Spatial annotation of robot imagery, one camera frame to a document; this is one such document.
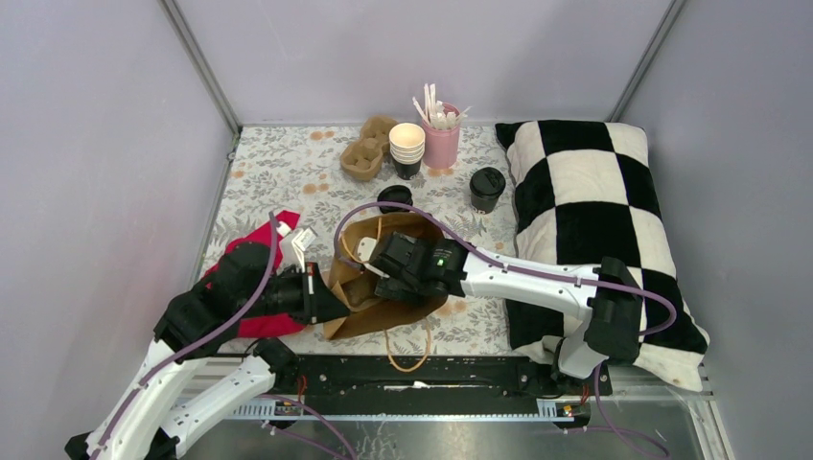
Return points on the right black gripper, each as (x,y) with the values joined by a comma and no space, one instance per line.
(389,287)

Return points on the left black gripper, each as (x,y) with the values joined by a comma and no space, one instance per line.
(320,304)

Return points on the brown paper bag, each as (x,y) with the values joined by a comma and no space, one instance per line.
(355,288)

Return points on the stack of black lids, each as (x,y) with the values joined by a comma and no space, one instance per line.
(394,194)

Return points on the black paper coffee cup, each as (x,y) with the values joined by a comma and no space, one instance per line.
(484,205)

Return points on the black cup lid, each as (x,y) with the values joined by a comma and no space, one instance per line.
(487,182)

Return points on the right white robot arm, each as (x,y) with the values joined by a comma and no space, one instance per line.
(605,299)

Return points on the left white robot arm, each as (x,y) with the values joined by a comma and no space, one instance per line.
(146,423)

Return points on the red cloth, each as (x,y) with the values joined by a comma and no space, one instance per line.
(257,324)

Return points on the brown cardboard cup carrier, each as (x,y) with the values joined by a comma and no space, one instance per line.
(363,158)

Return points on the pink straw holder cup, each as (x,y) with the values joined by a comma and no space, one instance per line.
(441,147)

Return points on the stack of paper cups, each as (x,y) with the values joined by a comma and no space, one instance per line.
(407,148)

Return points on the floral table mat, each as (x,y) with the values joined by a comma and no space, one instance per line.
(297,168)

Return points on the wrapped paper straws bundle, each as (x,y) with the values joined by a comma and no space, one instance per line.
(437,114)

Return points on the black white checkered pillow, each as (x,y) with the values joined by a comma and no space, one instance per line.
(583,192)

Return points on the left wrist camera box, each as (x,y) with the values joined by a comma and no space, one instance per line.
(294,245)

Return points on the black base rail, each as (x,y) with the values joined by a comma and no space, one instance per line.
(500,386)

